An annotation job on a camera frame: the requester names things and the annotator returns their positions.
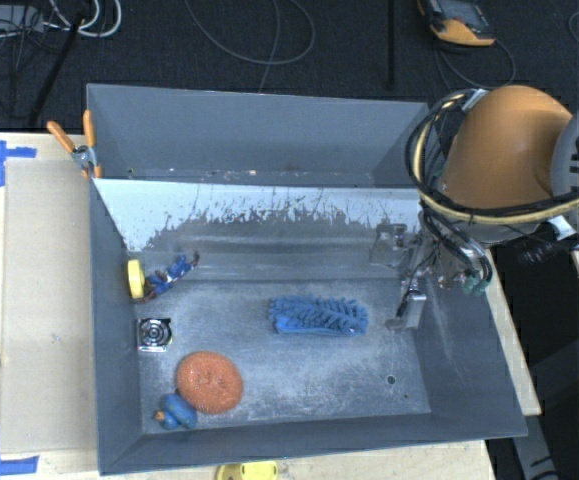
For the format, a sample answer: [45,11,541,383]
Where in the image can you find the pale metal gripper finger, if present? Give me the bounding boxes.
[368,223,410,269]
[385,288,428,331]

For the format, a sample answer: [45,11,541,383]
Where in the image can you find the blue chenille duster cloth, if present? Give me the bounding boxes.
[267,293,370,338]

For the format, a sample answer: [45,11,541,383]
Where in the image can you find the grey metal bin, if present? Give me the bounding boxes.
[85,83,529,476]

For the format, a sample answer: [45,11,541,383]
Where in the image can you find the orange round scouring pad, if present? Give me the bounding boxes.
[174,350,245,416]

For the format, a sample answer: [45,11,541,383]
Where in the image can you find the blue toy action figure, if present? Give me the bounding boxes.
[143,251,201,303]

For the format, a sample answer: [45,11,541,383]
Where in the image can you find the silver square ringed metal plate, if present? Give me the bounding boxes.
[135,317,173,354]

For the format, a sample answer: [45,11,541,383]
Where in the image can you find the blue toy duck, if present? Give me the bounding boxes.
[154,392,199,431]

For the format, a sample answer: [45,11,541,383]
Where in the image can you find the yellow round disc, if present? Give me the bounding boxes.
[127,259,147,300]

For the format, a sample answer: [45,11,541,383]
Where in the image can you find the pale cardboard board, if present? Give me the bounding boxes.
[0,157,101,455]

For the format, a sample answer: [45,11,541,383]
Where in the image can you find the black cylinder on white bracket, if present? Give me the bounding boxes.
[514,218,579,270]

